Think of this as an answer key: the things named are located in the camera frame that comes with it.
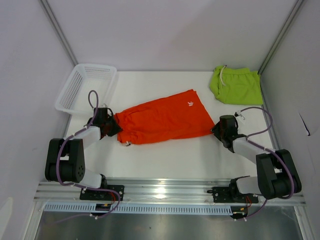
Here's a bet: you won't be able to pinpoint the orange shorts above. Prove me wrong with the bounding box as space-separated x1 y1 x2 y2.
115 89 215 145

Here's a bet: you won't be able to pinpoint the lime green shorts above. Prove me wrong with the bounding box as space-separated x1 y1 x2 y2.
209 65 263 106

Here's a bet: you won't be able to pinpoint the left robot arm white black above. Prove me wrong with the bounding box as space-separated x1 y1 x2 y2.
44 107 122 200

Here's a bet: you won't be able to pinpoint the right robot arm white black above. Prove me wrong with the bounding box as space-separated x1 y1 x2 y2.
211 115 302 202

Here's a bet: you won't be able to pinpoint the white plastic basket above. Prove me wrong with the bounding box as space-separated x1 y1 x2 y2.
54 63 118 115

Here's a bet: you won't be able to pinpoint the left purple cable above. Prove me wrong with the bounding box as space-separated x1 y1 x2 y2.
54 89 121 221

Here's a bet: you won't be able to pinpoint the purple cable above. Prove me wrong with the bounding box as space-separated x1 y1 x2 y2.
236 106 300 222
54 89 121 221

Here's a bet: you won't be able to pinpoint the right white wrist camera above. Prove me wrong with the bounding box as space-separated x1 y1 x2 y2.
234 110 246 124

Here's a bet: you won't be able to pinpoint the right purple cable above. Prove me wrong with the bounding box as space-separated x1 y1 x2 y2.
236 106 300 222

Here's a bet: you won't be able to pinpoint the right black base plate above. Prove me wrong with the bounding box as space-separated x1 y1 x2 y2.
206 186 259 204

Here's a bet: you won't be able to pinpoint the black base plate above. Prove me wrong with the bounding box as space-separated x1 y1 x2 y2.
79 185 125 201
206 186 259 204

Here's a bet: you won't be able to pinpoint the aluminium mounting rail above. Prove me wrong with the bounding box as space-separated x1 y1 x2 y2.
33 177 307 206

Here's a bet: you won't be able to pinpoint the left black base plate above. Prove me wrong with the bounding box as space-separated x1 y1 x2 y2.
79 185 125 201

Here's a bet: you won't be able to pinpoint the white slotted cable duct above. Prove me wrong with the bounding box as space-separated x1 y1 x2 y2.
44 202 233 216

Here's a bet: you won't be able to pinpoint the left aluminium frame post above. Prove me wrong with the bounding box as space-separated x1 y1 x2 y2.
38 0 78 66

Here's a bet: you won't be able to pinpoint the aluminium frame post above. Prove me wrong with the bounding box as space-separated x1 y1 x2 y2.
258 0 307 75
38 0 78 66

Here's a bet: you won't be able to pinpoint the right aluminium frame post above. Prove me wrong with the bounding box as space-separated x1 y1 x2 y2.
258 0 307 75

